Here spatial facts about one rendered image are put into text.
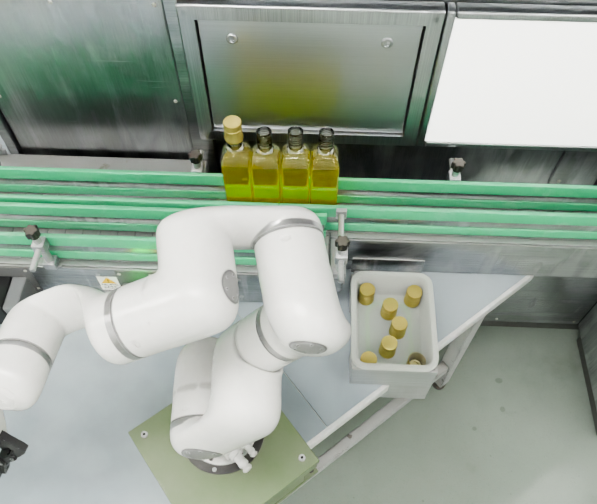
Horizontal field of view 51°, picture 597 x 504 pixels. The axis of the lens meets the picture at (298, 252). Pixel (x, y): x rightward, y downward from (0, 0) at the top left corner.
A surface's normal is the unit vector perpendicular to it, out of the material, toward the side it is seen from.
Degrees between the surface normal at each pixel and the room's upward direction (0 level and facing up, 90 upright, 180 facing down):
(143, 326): 48
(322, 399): 0
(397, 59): 90
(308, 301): 12
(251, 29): 90
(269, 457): 1
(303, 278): 8
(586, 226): 90
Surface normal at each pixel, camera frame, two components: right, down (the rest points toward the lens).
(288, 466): 0.01, -0.55
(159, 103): -0.05, 0.84
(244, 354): -0.59, 0.29
